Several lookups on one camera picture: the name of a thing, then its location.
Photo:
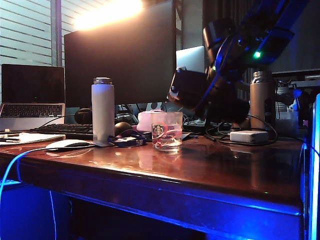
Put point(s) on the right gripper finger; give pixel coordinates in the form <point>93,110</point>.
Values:
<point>203,111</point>
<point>213,68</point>

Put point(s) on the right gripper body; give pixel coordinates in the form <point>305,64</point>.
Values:
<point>231,72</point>

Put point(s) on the black thermos bottle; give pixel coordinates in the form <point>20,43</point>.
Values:
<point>190,87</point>

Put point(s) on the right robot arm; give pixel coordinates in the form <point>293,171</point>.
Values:
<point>275,30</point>

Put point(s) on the silver thermos bottle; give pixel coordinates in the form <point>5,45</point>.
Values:
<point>260,100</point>

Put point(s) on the glass cup with logo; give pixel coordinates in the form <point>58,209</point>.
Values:
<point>167,142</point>

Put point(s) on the white thermos bottle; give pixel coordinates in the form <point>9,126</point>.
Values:
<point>103,112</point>

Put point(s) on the silver laptop lid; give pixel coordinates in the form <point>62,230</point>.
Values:
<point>190,57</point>

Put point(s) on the small brown round container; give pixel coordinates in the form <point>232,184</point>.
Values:
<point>243,125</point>

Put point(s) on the white power adapter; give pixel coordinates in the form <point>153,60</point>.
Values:
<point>247,137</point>

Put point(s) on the white ribbed object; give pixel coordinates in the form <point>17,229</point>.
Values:
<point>282,90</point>

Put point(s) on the dark pleated curtain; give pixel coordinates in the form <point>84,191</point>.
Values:
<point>212,10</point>

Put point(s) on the pink tissue pack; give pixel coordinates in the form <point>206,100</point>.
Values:
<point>146,122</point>

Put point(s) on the translucent plastic box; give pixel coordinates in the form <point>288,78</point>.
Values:
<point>287,125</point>

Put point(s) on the dark domed object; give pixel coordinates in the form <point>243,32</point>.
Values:
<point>122,128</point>

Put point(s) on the large black monitor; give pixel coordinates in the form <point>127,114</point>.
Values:
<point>120,65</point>

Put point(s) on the black spherical object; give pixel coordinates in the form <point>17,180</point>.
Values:
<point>82,116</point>

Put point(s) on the black computer keyboard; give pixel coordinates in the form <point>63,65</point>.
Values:
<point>62,130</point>

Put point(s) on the white computer mouse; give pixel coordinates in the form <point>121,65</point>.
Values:
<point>65,143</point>

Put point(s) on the white paper notepad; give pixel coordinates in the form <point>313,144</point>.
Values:
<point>37,138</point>

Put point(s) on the open silver laptop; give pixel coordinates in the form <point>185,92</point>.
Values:
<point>32,85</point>

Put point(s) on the striped frosted window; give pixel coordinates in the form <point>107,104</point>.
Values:
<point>25,30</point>

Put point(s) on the silver pen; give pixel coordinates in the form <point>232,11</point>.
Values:
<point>10,135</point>

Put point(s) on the black pen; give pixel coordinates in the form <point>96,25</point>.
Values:
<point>10,140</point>

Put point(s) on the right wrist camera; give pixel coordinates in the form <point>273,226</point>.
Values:
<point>217,35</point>

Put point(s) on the dark wall shelf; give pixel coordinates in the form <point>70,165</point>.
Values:
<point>295,73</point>

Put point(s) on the vertical frame post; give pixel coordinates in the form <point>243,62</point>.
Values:
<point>315,175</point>

